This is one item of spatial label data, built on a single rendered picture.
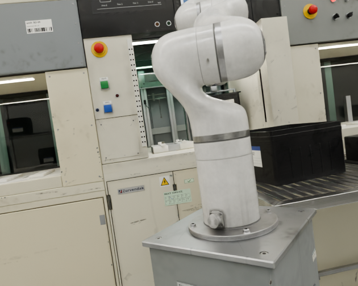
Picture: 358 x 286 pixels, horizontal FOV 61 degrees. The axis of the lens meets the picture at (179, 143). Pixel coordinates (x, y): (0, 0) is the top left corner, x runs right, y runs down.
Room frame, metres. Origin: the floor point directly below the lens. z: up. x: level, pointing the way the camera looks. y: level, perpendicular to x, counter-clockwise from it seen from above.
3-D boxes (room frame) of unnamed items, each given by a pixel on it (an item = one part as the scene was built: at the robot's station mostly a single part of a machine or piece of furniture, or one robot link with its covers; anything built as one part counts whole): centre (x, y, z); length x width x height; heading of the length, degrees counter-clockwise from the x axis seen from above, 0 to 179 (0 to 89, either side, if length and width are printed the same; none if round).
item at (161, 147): (1.63, 0.04, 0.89); 0.22 x 0.21 x 0.04; 8
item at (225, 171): (0.65, -0.09, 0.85); 0.19 x 0.19 x 0.18
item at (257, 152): (1.10, -0.37, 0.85); 0.28 x 0.28 x 0.17; 17
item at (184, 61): (0.65, -0.06, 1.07); 0.19 x 0.12 x 0.24; 79
